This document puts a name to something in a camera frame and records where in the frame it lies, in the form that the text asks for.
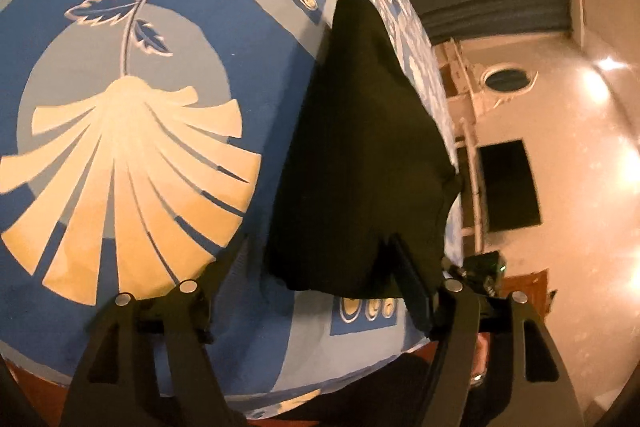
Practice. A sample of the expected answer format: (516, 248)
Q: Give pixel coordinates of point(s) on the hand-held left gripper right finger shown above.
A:
(415, 287)

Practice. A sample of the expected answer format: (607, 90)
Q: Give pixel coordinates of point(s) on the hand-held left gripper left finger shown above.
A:
(190, 307)

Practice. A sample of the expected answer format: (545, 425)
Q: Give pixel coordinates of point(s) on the black pants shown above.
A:
(360, 132)

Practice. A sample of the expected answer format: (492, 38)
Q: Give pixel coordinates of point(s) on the black television screen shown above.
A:
(507, 187)

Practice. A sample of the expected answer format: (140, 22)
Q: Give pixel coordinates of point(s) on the white dresser with oval mirror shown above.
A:
(472, 102)

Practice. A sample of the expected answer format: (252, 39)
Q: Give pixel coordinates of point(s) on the blue printed bedsheet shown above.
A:
(100, 57)

